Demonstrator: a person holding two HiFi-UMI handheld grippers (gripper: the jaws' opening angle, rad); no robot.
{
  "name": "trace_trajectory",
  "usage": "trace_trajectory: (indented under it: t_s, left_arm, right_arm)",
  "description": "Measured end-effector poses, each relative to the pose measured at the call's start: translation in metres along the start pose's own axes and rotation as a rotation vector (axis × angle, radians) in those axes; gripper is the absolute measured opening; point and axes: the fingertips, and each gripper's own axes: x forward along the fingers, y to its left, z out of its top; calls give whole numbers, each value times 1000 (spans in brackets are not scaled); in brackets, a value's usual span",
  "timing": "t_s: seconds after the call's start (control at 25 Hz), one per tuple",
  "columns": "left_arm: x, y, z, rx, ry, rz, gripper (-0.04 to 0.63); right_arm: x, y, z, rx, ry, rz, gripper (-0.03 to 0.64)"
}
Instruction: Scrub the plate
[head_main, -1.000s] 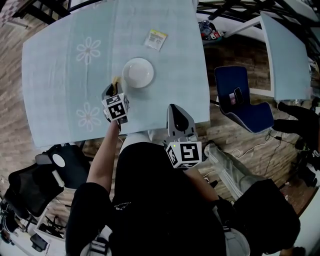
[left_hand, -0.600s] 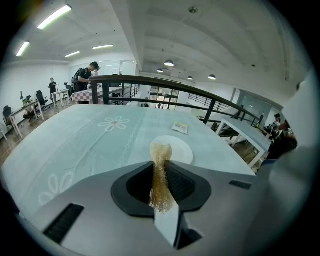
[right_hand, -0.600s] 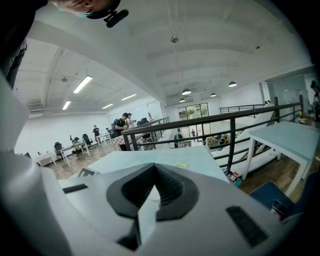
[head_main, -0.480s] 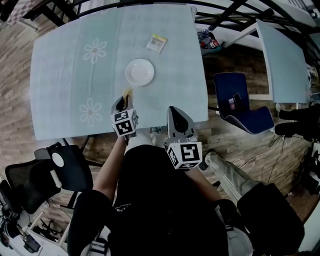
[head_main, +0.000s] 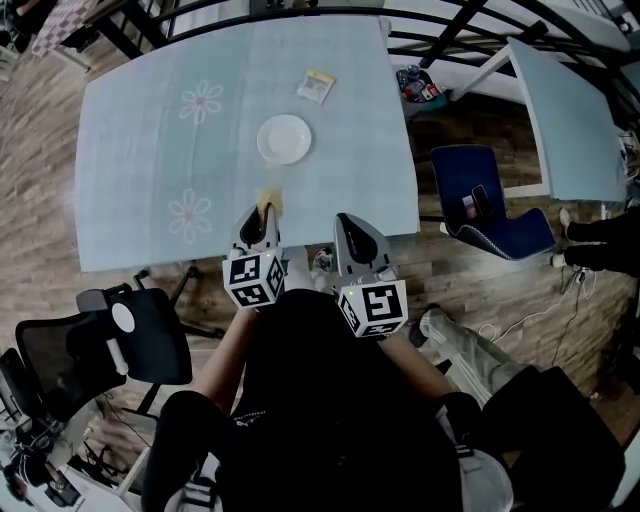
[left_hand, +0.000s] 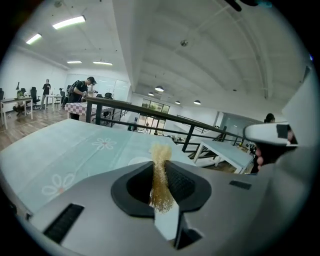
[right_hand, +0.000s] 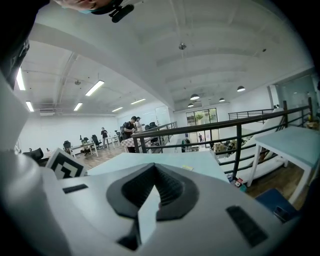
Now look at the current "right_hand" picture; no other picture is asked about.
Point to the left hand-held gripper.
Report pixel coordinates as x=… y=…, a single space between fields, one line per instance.
x=63 y=166

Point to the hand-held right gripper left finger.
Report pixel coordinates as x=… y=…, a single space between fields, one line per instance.
x=95 y=212

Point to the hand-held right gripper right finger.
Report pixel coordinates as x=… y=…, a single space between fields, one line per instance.
x=212 y=195

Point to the black office chair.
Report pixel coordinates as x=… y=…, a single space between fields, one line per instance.
x=67 y=146
x=96 y=141

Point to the white desk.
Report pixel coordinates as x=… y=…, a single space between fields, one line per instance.
x=112 y=138
x=83 y=147

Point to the red white small box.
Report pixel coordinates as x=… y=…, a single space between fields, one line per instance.
x=239 y=182

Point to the clear packet with yellow label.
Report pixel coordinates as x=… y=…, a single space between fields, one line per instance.
x=187 y=167

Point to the blue chair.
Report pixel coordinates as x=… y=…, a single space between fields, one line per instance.
x=267 y=200

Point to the ceiling tube light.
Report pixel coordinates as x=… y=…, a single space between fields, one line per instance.
x=138 y=101
x=94 y=88
x=117 y=109
x=78 y=106
x=29 y=106
x=20 y=78

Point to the light blue flowered tablecloth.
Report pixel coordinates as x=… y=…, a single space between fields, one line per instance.
x=162 y=158

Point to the pink checkered table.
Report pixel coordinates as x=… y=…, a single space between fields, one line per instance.
x=128 y=143

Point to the black phone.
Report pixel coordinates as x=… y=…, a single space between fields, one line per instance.
x=280 y=211

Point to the black metal railing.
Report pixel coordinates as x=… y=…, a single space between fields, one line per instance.
x=250 y=112
x=225 y=123

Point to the glass entrance door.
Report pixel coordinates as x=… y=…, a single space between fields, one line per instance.
x=201 y=120

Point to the white table with blue top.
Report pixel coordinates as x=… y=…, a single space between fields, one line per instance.
x=292 y=142

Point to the person's black shirt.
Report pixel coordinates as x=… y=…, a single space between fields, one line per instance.
x=15 y=30

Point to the round metal ceiling fixture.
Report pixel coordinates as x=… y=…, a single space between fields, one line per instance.
x=182 y=46

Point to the person's head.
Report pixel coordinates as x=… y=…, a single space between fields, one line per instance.
x=80 y=4

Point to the black head-worn camera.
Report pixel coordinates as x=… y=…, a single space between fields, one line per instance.
x=122 y=13

